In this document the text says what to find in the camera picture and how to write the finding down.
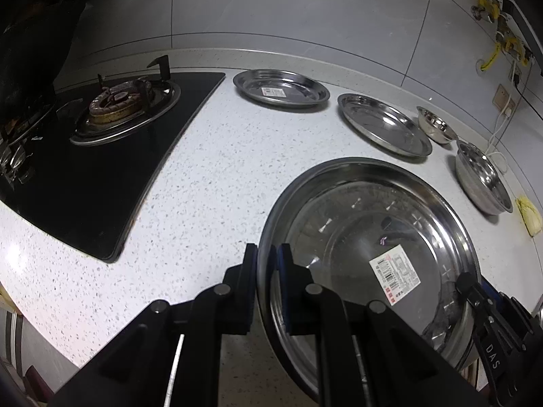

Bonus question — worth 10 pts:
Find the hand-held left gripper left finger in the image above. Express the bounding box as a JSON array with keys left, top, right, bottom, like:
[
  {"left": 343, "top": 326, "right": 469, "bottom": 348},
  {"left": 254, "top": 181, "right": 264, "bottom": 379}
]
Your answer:
[{"left": 51, "top": 243, "right": 260, "bottom": 407}]

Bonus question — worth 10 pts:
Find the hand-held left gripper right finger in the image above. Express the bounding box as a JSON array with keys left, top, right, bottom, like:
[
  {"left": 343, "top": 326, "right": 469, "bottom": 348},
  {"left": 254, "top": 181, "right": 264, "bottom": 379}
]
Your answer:
[{"left": 276, "top": 244, "right": 481, "bottom": 407}]

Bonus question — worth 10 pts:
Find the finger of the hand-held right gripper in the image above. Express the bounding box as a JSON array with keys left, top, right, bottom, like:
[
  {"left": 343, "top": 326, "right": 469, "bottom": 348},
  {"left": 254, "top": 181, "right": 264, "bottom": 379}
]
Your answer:
[
  {"left": 483, "top": 282, "right": 536, "bottom": 342},
  {"left": 455, "top": 272, "right": 503, "bottom": 329}
]

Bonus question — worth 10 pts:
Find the large steel basin with label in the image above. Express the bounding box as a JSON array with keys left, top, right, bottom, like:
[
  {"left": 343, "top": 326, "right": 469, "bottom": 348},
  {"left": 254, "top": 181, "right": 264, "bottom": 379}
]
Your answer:
[{"left": 257, "top": 157, "right": 483, "bottom": 403}]

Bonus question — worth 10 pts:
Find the small steel bowl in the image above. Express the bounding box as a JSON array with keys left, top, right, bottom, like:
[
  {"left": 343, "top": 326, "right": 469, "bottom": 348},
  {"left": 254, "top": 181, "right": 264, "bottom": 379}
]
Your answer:
[{"left": 416, "top": 106, "right": 460, "bottom": 146}]

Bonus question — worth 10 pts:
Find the yellow dish cloth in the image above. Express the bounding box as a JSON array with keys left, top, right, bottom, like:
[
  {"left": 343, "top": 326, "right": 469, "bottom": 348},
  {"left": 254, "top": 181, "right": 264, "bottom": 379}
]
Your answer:
[{"left": 516, "top": 195, "right": 543, "bottom": 236}]

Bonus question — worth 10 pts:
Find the large steel bowl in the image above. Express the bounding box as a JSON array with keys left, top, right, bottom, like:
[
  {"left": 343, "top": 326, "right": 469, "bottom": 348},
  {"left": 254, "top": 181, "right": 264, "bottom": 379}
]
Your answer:
[{"left": 455, "top": 139, "right": 514, "bottom": 216}]

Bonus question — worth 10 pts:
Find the plain steel plate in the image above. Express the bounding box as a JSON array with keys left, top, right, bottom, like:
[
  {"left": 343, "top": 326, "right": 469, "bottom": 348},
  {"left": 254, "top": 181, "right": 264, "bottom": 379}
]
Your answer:
[{"left": 338, "top": 93, "right": 433, "bottom": 159}]

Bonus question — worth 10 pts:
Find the black glass gas cooktop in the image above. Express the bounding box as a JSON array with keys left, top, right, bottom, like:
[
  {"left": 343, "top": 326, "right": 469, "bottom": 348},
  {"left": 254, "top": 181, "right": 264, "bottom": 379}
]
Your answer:
[{"left": 0, "top": 72, "right": 226, "bottom": 264}]

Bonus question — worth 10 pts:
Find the steel plate with white label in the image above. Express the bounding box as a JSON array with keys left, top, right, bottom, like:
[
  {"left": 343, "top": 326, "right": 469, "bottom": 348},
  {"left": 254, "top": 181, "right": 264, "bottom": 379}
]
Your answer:
[{"left": 233, "top": 69, "right": 331, "bottom": 113}]

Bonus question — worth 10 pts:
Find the round gas burner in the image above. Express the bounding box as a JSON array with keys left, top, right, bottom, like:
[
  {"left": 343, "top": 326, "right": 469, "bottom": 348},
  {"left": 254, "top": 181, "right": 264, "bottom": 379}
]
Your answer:
[
  {"left": 0, "top": 142, "right": 35, "bottom": 185},
  {"left": 88, "top": 78, "right": 152, "bottom": 129}
]

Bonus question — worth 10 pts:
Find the black pan support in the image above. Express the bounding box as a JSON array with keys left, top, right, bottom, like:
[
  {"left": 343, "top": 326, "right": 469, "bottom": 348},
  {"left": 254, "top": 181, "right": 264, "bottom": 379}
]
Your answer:
[{"left": 97, "top": 55, "right": 172, "bottom": 94}]

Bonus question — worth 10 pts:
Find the gas pipe with yellow valves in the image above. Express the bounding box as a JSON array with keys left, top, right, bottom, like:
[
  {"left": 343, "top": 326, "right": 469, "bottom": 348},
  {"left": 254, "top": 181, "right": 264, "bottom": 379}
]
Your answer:
[{"left": 471, "top": 0, "right": 534, "bottom": 73}]

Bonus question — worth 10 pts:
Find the white power cable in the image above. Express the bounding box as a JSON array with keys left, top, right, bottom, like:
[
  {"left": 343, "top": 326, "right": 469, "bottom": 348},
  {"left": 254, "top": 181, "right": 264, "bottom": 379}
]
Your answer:
[{"left": 484, "top": 106, "right": 510, "bottom": 174}]

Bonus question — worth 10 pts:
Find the beige wall socket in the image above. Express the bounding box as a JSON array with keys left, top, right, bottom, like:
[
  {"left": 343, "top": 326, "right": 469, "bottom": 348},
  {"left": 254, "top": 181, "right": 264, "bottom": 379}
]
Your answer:
[{"left": 493, "top": 85, "right": 517, "bottom": 116}]

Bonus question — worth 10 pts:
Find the black power cable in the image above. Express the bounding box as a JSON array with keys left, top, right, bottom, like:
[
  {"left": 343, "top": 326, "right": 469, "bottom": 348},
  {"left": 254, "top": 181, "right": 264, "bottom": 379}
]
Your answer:
[{"left": 511, "top": 72, "right": 543, "bottom": 113}]

